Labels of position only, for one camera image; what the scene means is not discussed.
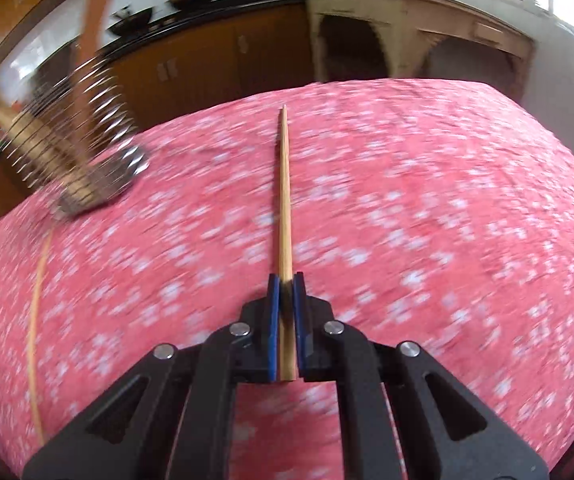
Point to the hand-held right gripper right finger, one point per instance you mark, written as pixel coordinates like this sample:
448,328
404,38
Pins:
299,310

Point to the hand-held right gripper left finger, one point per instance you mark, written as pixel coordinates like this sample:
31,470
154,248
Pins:
273,310

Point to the red floral tablecloth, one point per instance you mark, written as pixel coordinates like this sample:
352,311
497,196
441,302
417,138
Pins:
417,210

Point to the brown lower kitchen cabinets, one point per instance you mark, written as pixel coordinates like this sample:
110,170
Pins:
202,55

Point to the black kitchen countertop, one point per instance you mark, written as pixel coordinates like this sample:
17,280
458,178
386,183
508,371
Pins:
247,7

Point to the cream wooden side table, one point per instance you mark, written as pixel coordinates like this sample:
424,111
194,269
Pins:
397,15

